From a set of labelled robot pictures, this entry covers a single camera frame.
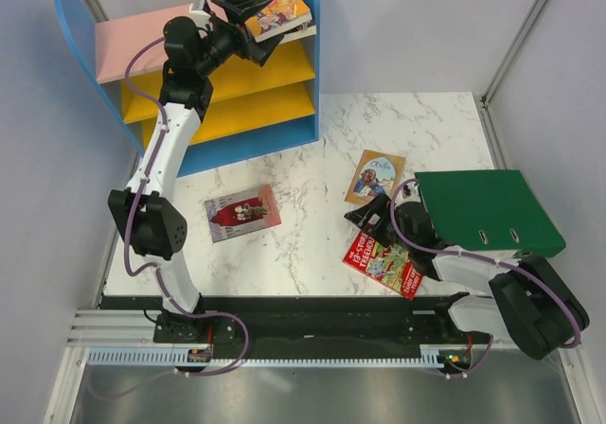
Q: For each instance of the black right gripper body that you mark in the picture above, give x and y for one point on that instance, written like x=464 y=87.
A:
x=396 y=218

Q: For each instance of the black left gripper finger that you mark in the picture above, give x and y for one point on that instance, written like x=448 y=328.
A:
x=260 y=52
x=237 y=12

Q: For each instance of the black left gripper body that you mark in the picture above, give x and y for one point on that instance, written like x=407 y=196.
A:
x=227 y=40

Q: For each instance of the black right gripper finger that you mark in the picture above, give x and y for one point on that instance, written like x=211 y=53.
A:
x=371 y=212
x=379 y=230

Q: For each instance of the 13-Storey Treehouse red book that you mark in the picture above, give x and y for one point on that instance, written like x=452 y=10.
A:
x=389 y=266

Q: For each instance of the Charlie Chocolate Factory book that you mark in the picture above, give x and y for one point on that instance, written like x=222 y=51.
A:
x=279 y=17

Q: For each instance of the Nineteen Eighty-Four blue book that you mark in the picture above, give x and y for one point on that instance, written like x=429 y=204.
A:
x=306 y=29

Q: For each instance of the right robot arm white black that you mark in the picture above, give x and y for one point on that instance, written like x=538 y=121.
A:
x=522 y=299

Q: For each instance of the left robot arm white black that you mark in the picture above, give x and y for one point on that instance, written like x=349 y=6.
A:
x=153 y=231

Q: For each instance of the Othello tan picture book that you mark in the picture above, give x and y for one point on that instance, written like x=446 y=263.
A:
x=377 y=173

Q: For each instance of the colourful blue wooden bookshelf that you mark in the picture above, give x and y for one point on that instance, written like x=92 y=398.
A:
x=245 y=71

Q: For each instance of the green lever arch file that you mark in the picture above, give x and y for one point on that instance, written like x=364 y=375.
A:
x=490 y=210

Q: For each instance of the Hamlet picture book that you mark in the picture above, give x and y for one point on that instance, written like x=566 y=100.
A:
x=241 y=213

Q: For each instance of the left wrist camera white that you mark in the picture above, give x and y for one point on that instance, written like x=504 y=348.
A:
x=198 y=11

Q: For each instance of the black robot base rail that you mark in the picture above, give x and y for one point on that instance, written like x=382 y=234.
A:
x=336 y=326

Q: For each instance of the light blue cable duct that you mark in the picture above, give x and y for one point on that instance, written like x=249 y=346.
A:
x=194 y=357

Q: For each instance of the aluminium frame post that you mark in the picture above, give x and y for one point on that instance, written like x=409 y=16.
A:
x=520 y=38

